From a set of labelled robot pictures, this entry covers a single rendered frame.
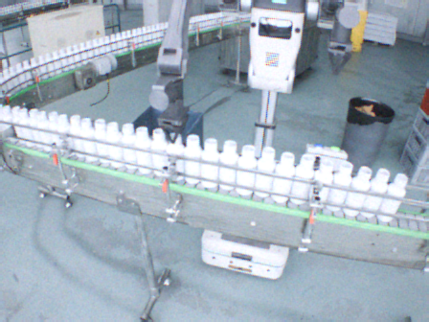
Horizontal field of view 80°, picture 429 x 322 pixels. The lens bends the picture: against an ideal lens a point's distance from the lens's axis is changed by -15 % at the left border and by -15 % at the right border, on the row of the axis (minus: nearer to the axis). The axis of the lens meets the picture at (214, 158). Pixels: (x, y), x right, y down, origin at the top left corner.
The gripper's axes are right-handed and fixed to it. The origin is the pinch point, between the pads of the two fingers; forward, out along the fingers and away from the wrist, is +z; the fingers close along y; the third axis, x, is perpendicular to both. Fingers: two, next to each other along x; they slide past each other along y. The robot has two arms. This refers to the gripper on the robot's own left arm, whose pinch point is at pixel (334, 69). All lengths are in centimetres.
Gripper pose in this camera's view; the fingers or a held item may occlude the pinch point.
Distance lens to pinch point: 95.1
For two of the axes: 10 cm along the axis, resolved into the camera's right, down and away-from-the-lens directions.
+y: 2.9, -5.4, 7.9
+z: -0.3, 8.2, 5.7
